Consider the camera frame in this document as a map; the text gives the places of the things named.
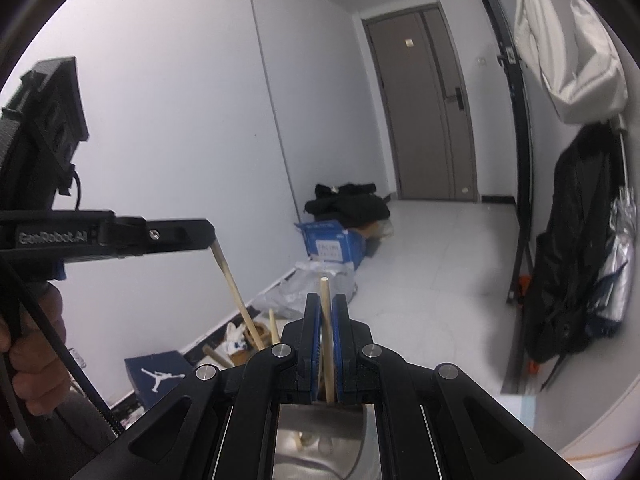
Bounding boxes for silver folded umbrella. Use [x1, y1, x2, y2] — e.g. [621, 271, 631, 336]
[587, 185, 637, 342]

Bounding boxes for black clothes rack frame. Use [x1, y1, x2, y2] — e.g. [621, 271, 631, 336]
[472, 0, 535, 306]

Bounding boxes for white printed bag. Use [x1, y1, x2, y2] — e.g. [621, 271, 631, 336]
[222, 322, 273, 366]

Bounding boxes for grey-brown door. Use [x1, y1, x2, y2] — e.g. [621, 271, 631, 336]
[362, 2, 479, 203]

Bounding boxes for white cylindrical utensil holder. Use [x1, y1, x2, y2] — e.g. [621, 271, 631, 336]
[277, 403, 378, 480]

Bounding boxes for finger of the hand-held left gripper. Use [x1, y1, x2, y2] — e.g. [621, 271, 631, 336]
[114, 216, 217, 260]

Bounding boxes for grey plastic bag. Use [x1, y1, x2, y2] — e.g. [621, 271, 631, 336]
[252, 260, 361, 322]

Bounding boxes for pile of black clothes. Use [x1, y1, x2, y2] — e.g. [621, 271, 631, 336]
[305, 182, 391, 227]

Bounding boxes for person's left hand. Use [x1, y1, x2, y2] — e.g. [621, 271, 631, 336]
[0, 282, 70, 431]

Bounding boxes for blue shoe box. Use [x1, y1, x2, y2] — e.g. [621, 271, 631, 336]
[124, 350, 197, 412]

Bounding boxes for black ribbed cable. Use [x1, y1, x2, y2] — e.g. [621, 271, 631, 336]
[0, 250, 124, 442]

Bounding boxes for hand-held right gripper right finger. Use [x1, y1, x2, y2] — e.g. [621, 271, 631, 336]
[335, 293, 587, 480]

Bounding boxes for white hanging bag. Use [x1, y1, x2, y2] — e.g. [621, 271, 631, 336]
[514, 0, 630, 125]

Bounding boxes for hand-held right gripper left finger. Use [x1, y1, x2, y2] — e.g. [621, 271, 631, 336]
[70, 293, 322, 480]

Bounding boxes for black hanging jacket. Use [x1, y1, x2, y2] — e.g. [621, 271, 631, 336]
[522, 122, 627, 392]

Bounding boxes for blue cardboard box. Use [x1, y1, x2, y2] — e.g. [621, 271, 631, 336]
[294, 219, 369, 269]

